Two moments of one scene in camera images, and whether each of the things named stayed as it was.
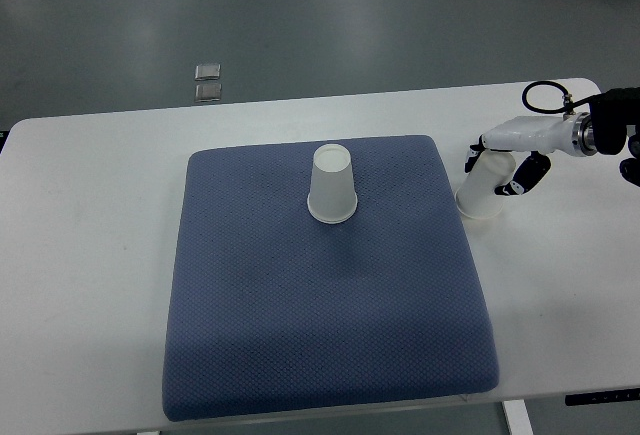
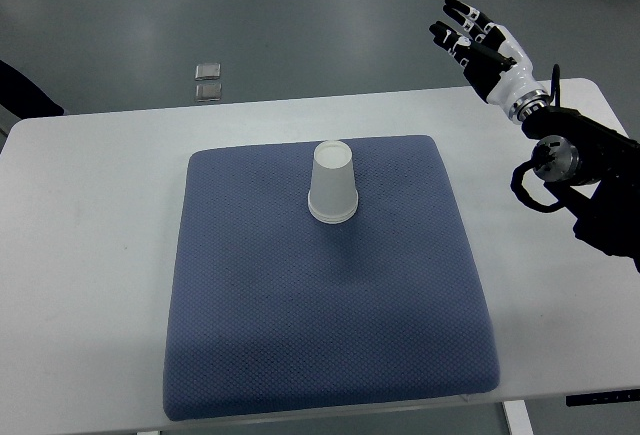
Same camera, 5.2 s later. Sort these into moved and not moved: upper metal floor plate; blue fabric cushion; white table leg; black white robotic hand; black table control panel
Moved: black white robotic hand
Not moved: black table control panel; blue fabric cushion; white table leg; upper metal floor plate
